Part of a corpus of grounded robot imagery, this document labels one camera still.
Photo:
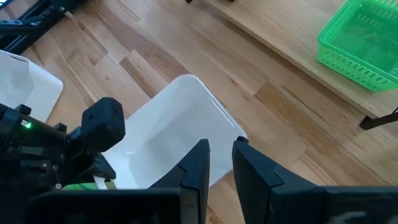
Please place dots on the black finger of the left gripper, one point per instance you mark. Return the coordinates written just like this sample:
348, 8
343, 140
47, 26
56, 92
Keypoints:
104, 168

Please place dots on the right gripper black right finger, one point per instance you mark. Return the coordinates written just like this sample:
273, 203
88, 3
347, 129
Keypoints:
264, 193

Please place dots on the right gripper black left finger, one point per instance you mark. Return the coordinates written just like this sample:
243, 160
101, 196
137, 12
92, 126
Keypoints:
192, 180

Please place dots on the green plastic basket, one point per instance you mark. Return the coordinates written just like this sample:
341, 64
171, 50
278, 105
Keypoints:
81, 186
342, 67

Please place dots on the white plastic basket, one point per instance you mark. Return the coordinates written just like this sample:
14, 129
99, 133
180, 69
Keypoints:
174, 124
31, 90

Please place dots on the wooden shelf with black legs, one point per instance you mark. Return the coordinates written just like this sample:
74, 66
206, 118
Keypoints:
280, 31

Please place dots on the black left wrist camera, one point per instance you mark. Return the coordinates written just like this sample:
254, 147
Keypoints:
102, 124

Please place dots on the black aluminium table frame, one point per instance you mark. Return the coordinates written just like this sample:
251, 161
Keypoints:
18, 26

